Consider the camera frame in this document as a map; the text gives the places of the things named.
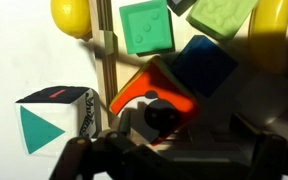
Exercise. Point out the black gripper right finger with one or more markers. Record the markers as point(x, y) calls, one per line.
point(269, 156)

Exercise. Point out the lime green block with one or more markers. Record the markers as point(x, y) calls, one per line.
point(222, 16)

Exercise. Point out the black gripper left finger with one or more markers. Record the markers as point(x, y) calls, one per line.
point(72, 160)

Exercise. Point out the orange soft cube number six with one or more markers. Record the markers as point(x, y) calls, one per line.
point(157, 83)

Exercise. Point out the yellow lemon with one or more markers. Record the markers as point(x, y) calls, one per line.
point(70, 16)

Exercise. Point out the white soft cube teal triangle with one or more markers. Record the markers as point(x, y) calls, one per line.
point(47, 126)

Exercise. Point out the blue block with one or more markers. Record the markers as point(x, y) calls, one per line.
point(204, 65)

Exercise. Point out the yellow round object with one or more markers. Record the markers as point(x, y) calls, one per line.
point(270, 33)

